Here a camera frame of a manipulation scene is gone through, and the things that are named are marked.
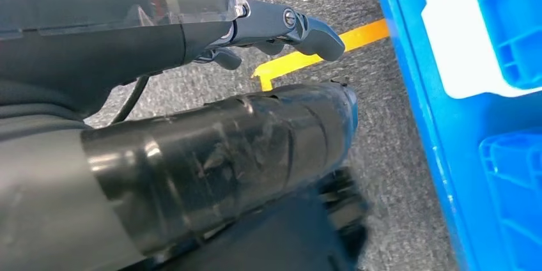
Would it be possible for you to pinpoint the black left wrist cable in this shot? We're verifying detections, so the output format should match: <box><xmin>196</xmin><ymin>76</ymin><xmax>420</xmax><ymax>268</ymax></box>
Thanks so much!
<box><xmin>111</xmin><ymin>75</ymin><xmax>150</xmax><ymax>125</ymax></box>

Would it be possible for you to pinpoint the blue plastic crate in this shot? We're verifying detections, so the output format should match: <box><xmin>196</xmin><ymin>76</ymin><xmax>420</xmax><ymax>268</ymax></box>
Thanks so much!
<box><xmin>479</xmin><ymin>127</ymin><xmax>542</xmax><ymax>271</ymax></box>
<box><xmin>467</xmin><ymin>0</ymin><xmax>542</xmax><ymax>91</ymax></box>

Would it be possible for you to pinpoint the yellow floor tape line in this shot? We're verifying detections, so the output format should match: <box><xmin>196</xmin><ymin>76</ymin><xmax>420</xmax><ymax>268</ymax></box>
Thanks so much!
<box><xmin>252</xmin><ymin>18</ymin><xmax>391</xmax><ymax>92</ymax></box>

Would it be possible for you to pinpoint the blue metal shelf rack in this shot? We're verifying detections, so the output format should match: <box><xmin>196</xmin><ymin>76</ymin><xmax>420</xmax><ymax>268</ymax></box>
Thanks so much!
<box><xmin>367</xmin><ymin>0</ymin><xmax>542</xmax><ymax>271</ymax></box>

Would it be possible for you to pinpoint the white panel part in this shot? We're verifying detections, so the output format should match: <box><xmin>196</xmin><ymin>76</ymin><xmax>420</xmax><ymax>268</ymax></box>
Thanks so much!
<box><xmin>414</xmin><ymin>0</ymin><xmax>542</xmax><ymax>100</ymax></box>

